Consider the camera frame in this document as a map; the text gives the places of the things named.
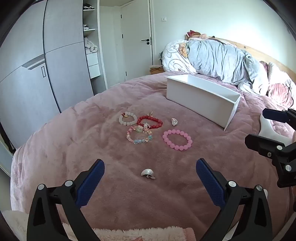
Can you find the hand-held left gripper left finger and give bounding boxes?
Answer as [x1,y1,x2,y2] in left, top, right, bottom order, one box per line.
[26,159,105,241]

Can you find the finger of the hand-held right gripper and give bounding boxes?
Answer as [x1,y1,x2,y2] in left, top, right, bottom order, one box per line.
[262,108,296,129]
[245,134,296,188]

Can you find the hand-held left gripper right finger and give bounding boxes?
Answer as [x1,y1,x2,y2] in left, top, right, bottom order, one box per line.
[195,158,273,241]

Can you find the multicolour bead bracelet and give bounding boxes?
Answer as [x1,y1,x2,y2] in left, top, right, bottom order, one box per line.
[126,125,154,144]

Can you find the white rectangular tray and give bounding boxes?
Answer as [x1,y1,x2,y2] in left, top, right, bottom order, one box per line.
[164,74,241,132]

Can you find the red bead bracelet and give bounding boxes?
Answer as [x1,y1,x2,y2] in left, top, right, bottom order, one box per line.
[137,112,163,129]

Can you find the white curved object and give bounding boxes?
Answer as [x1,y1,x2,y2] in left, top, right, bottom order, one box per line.
[259,113,289,144]

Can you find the pink pillow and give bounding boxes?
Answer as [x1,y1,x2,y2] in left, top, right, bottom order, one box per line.
[260,61,296,110]

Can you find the pink plush bed blanket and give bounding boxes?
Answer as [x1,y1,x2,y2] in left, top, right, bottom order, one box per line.
[10,71,296,234]

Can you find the fluffy white clothing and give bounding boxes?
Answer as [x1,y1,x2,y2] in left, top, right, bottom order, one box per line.
[2,210,197,241]

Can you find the grey duvet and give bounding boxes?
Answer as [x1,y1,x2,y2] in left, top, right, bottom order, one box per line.
[188,38,270,95]

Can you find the plush toy with red bow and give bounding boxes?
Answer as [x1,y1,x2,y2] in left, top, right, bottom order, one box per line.
[187,30,214,40]

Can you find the white drawer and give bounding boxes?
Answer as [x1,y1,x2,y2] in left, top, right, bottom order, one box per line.
[88,64,101,79]
[87,53,99,66]

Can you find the white patterned duvet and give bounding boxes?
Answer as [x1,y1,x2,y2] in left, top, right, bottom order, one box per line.
[161,40,197,75]

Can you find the grey sliding-door wardrobe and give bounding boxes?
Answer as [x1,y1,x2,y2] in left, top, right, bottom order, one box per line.
[0,0,108,149]

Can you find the wooden nightstand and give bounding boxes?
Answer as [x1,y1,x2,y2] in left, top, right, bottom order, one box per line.
[149,64,166,75]

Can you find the white room door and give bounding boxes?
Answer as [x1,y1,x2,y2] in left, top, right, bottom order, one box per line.
[120,5,152,77]

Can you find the white rolled towels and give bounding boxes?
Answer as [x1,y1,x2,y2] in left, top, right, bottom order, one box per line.
[84,37,98,55]

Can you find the pink bead bracelet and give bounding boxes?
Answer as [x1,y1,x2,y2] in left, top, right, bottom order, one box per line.
[162,129,193,151]

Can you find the white bead bracelet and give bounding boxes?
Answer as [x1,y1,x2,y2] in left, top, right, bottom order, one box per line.
[119,111,137,126]

